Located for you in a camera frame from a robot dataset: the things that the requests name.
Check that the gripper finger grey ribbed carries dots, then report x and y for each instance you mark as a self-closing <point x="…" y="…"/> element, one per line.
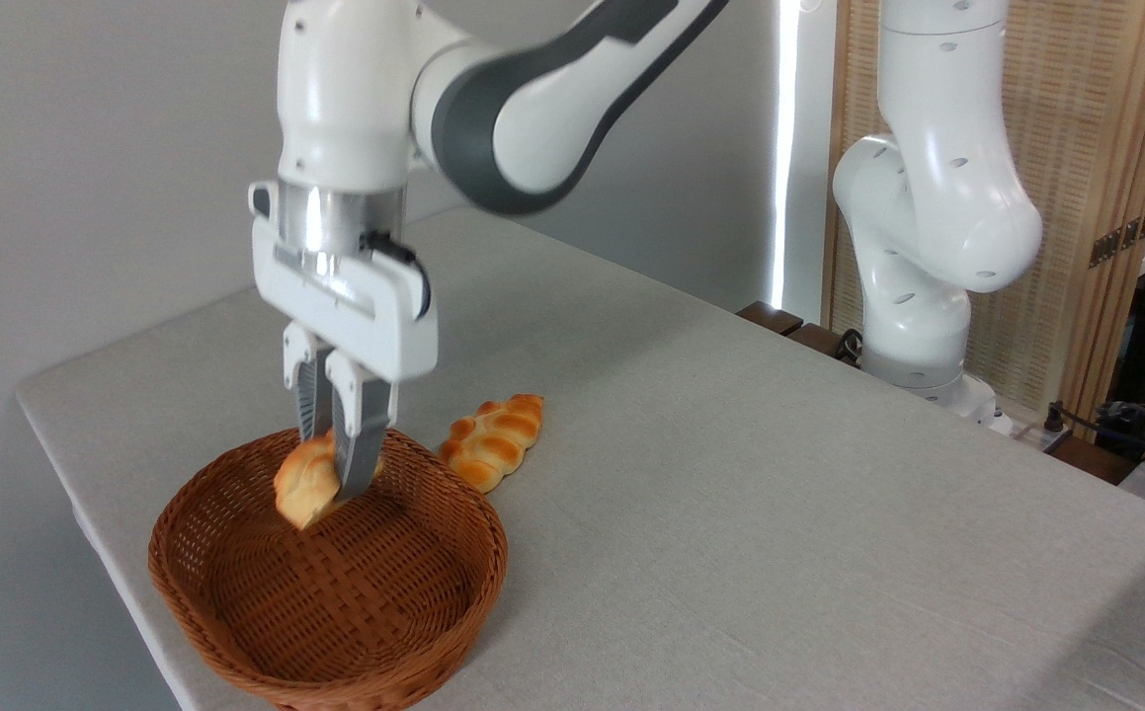
<point x="363" y="434"/>
<point x="309" y="395"/>

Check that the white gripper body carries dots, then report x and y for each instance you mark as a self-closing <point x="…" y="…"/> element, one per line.
<point x="365" y="316"/>

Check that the round golden bread roll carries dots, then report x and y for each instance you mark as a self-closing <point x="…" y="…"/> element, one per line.
<point x="305" y="489"/>

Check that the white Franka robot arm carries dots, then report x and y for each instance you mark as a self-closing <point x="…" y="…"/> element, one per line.
<point x="938" y="197"/>

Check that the braided golden bread loaf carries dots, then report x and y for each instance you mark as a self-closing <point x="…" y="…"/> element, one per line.
<point x="493" y="442"/>

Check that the brown wicker basket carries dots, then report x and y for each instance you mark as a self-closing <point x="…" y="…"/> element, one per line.
<point x="374" y="602"/>

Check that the grey tablecloth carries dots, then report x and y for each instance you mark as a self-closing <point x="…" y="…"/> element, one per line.
<point x="730" y="513"/>

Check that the wooden bamboo folding screen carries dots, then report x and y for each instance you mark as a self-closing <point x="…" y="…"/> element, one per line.
<point x="1096" y="118"/>

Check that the dark metal screen hinge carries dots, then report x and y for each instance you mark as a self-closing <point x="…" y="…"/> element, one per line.
<point x="1120" y="238"/>

